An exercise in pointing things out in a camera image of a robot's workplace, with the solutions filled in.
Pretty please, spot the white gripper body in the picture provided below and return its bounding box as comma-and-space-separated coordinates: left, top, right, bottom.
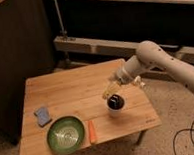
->
110, 68, 145, 88

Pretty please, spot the wooden folding table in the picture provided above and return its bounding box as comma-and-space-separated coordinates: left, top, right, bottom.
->
19, 59, 161, 155

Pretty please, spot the black floor cable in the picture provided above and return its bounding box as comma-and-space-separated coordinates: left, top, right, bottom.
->
170, 113, 194, 155

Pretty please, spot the metal stand pole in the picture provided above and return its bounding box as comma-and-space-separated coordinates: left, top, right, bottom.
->
54, 0, 68, 40

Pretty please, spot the white cup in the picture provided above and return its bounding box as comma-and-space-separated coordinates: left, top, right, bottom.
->
107, 94, 124, 117

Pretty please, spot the blue sponge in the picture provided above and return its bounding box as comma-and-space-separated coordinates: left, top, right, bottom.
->
34, 107, 51, 127

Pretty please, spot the black object in cup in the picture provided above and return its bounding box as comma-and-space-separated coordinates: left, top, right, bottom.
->
107, 95, 124, 110

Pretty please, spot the wooden shelf beam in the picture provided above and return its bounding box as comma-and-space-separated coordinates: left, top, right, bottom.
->
54, 36, 194, 64

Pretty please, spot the green ceramic bowl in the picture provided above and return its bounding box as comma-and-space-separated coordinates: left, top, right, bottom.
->
46, 116, 85, 155

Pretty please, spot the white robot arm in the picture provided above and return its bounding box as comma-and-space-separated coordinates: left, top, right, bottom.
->
103, 40, 194, 99

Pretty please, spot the dark cabinet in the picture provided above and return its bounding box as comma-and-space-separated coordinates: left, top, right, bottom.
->
0, 0, 55, 145

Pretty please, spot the orange carrot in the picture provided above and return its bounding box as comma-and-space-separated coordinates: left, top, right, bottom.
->
88, 120, 98, 143

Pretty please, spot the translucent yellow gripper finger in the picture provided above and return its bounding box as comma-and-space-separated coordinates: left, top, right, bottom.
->
103, 82, 120, 99

